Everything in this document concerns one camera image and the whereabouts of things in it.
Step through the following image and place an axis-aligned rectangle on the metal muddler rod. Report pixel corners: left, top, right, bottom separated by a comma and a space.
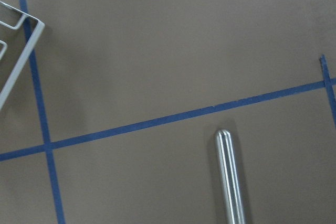
215, 129, 246, 224

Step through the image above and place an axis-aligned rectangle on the white cup rack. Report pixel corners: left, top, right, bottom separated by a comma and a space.
1, 2, 45, 107

